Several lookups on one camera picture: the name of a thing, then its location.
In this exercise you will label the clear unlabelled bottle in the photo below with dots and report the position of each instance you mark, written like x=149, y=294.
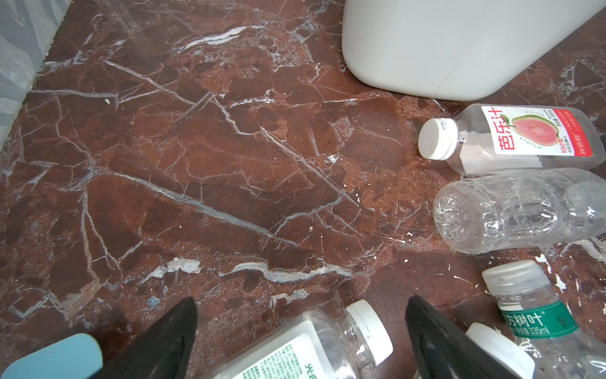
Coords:
x=520, y=209

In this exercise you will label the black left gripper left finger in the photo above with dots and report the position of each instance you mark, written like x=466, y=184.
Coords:
x=163, y=351

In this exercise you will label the white plastic trash bin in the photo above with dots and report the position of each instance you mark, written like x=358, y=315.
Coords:
x=453, y=50

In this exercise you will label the guava juice bottle red label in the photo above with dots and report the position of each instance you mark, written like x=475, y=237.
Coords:
x=486, y=139

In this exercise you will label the white label bottle left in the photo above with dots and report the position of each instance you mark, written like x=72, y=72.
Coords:
x=315, y=345

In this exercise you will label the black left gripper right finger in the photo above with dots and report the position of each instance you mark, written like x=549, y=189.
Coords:
x=442, y=350

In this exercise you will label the clear bottle green cap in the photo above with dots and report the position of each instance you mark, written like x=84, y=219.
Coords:
x=542, y=324

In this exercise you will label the light blue spatula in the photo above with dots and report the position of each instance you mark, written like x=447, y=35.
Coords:
x=78, y=356

